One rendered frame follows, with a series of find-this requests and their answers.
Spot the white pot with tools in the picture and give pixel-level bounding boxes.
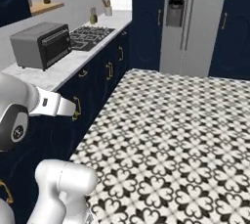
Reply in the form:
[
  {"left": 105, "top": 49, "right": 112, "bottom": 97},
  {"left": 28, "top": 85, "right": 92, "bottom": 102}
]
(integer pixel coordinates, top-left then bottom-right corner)
[{"left": 102, "top": 0, "right": 114, "bottom": 18}]

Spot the black gas hob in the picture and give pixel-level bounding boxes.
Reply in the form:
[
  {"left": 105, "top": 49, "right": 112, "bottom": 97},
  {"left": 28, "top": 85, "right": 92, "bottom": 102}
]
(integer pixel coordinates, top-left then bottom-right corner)
[{"left": 68, "top": 24, "right": 117, "bottom": 53}]

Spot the navy base cupboard run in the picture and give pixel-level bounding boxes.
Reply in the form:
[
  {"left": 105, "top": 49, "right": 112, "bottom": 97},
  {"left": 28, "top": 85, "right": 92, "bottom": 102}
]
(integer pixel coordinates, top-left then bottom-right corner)
[{"left": 0, "top": 23, "right": 131, "bottom": 224}]

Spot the grey toaster oven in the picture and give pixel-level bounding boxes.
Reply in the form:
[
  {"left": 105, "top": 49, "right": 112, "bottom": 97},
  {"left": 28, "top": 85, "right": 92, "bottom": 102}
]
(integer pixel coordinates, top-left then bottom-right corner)
[{"left": 9, "top": 22, "right": 73, "bottom": 71}]

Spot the silver fridge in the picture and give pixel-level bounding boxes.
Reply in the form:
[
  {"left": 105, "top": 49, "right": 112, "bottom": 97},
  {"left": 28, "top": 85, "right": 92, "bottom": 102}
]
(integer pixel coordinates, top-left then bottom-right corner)
[{"left": 158, "top": 0, "right": 230, "bottom": 78}]

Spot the olive green bottle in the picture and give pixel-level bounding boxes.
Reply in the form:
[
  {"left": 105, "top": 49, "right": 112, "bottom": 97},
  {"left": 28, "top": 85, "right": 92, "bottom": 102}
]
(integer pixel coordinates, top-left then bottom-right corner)
[{"left": 89, "top": 6, "right": 99, "bottom": 25}]

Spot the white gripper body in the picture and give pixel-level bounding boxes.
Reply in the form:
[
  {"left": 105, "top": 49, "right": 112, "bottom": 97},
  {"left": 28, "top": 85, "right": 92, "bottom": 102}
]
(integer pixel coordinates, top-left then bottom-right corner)
[{"left": 53, "top": 92, "right": 77, "bottom": 118}]

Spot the long silver fridge handle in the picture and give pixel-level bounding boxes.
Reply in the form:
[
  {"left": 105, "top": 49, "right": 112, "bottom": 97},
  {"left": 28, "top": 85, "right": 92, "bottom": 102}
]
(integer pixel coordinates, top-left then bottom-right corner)
[
  {"left": 185, "top": 0, "right": 198, "bottom": 52},
  {"left": 180, "top": 0, "right": 193, "bottom": 52}
]

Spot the brass cupboard handle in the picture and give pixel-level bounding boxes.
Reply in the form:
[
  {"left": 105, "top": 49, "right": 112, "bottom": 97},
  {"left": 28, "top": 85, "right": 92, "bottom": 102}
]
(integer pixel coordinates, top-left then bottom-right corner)
[
  {"left": 104, "top": 61, "right": 114, "bottom": 81},
  {"left": 71, "top": 95, "right": 83, "bottom": 121},
  {"left": 0, "top": 179, "right": 15, "bottom": 205},
  {"left": 117, "top": 45, "right": 125, "bottom": 63}
]

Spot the navy tall cupboard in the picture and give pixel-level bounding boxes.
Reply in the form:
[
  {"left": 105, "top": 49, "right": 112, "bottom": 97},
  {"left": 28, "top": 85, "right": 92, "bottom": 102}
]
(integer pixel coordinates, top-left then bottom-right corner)
[
  {"left": 92, "top": 0, "right": 168, "bottom": 72},
  {"left": 208, "top": 0, "right": 250, "bottom": 81}
]

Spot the grey fridge water dispenser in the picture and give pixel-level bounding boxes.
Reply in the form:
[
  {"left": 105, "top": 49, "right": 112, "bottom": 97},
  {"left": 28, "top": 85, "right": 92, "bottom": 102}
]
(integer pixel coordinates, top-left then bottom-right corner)
[{"left": 165, "top": 0, "right": 186, "bottom": 28}]

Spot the wooden wall shelf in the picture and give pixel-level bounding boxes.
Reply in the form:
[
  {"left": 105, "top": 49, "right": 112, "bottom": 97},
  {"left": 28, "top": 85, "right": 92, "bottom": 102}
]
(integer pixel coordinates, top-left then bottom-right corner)
[{"left": 28, "top": 1, "right": 65, "bottom": 17}]

